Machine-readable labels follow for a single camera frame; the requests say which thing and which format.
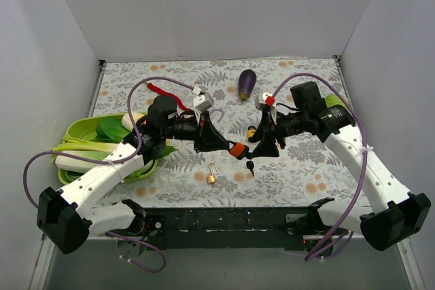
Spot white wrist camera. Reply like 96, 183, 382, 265
193, 93, 214, 114
255, 92, 275, 110

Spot green tray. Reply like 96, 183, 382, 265
56, 113, 159, 184

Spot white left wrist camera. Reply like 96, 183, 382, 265
193, 93, 214, 114

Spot aluminium frame rail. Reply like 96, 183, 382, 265
397, 238, 425, 290

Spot purple cable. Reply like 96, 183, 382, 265
22, 76, 203, 273
266, 72, 372, 261

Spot small brass padlock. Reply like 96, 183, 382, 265
206, 162, 219, 185

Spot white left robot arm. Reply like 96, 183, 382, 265
37, 94, 229, 254

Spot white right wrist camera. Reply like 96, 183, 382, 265
255, 92, 275, 110

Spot orange padlock black keys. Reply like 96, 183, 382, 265
246, 160, 255, 177

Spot purple eggplant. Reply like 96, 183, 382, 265
238, 69, 257, 101

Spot large brass padlock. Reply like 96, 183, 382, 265
209, 108, 225, 122

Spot yellow padlock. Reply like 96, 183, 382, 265
247, 126, 256, 139

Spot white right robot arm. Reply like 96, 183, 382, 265
249, 81, 432, 251

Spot green lettuce leaf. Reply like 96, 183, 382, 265
131, 145, 177, 177

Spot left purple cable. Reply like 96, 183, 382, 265
22, 76, 203, 273

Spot green bok choy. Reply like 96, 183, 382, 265
51, 115, 130, 158

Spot red chili pepper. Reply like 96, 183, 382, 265
145, 82, 190, 111

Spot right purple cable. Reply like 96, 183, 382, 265
266, 72, 372, 261

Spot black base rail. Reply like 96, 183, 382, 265
114, 206, 330, 251

